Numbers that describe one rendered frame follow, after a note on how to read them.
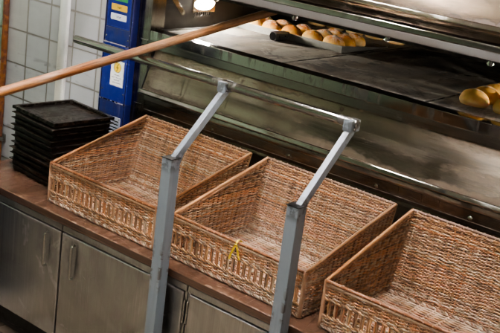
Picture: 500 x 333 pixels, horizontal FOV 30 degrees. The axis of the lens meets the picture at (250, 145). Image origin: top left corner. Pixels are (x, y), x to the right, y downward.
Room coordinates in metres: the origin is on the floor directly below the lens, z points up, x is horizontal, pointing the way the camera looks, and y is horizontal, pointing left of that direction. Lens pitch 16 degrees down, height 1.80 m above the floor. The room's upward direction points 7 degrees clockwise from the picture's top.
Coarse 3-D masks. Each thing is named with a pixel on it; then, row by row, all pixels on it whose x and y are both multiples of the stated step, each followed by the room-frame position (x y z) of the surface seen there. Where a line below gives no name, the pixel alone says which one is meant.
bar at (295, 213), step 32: (160, 64) 3.05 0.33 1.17; (224, 96) 2.88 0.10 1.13; (256, 96) 2.80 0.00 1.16; (192, 128) 2.80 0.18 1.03; (352, 128) 2.58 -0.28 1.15; (160, 192) 2.71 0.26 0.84; (160, 224) 2.70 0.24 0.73; (288, 224) 2.42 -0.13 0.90; (160, 256) 2.70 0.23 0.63; (288, 256) 2.41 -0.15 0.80; (160, 288) 2.70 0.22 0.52; (288, 288) 2.41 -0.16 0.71; (160, 320) 2.72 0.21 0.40; (288, 320) 2.43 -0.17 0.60
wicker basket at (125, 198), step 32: (128, 128) 3.47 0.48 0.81; (160, 128) 3.49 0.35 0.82; (64, 160) 3.23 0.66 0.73; (96, 160) 3.36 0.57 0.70; (128, 160) 3.49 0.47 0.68; (160, 160) 3.43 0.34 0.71; (224, 160) 3.28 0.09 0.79; (96, 192) 3.03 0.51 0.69; (128, 192) 3.36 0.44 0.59; (192, 192) 2.98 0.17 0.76; (128, 224) 3.04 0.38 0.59
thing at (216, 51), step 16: (160, 32) 3.58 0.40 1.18; (192, 48) 3.47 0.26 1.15; (208, 48) 3.42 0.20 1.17; (224, 48) 3.41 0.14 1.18; (240, 64) 3.33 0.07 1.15; (256, 64) 3.28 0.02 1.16; (272, 64) 3.24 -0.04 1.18; (288, 64) 3.27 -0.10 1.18; (304, 80) 3.15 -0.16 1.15; (320, 80) 3.11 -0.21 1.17; (336, 80) 3.09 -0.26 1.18; (352, 96) 3.03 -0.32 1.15; (368, 96) 3.00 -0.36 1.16; (384, 96) 2.96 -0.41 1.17; (400, 96) 2.97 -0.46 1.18; (416, 112) 2.89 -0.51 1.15; (432, 112) 2.85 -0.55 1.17; (448, 112) 2.82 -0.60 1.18; (464, 112) 2.85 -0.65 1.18; (464, 128) 2.79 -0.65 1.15; (480, 128) 2.76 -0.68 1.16; (496, 128) 2.73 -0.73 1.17
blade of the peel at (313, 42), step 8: (248, 24) 3.92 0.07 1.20; (264, 32) 3.87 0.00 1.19; (296, 40) 3.77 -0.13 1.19; (304, 40) 3.75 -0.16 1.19; (312, 40) 3.72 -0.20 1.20; (328, 48) 3.68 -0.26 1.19; (336, 48) 3.65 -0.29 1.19; (344, 48) 3.66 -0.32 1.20; (352, 48) 3.70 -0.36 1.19; (360, 48) 3.75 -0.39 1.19; (368, 48) 3.81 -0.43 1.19; (376, 48) 3.86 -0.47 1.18
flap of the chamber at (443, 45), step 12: (240, 0) 3.16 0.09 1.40; (252, 0) 3.13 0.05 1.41; (288, 12) 3.03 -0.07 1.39; (300, 12) 3.01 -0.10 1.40; (312, 12) 2.98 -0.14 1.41; (336, 24) 2.92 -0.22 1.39; (348, 24) 2.90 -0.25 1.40; (360, 24) 2.87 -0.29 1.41; (396, 36) 2.79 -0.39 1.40; (408, 36) 2.77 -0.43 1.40; (420, 36) 2.74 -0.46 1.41; (444, 48) 2.69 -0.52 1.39; (456, 48) 2.67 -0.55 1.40; (468, 48) 2.65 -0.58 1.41; (492, 60) 2.60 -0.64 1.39
